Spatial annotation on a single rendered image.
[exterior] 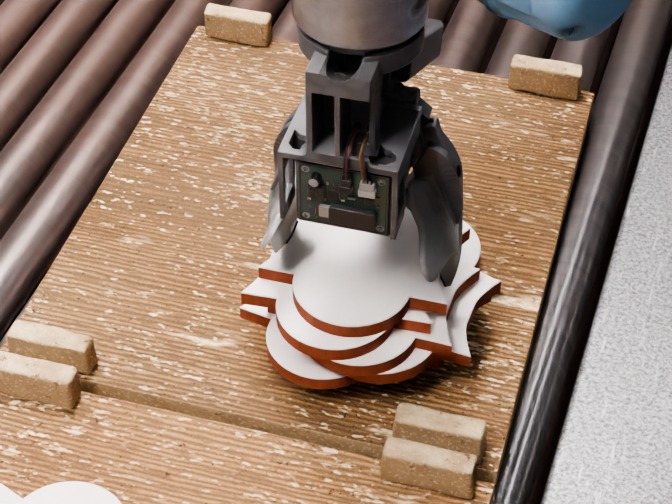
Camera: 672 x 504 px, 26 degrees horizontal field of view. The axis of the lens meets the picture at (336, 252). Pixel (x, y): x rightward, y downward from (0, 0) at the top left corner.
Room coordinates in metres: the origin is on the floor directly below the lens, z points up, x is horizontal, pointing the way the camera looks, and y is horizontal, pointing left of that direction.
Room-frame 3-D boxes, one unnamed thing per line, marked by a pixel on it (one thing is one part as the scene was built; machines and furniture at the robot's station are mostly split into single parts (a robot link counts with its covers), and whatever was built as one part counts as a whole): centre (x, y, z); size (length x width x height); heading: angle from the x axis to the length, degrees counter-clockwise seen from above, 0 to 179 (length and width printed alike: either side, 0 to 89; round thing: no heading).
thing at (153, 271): (0.81, 0.01, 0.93); 0.41 x 0.35 x 0.02; 164
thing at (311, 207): (0.66, -0.01, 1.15); 0.09 x 0.08 x 0.12; 165
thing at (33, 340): (0.66, 0.19, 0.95); 0.06 x 0.02 x 0.03; 74
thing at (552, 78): (0.97, -0.17, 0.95); 0.06 x 0.02 x 0.03; 74
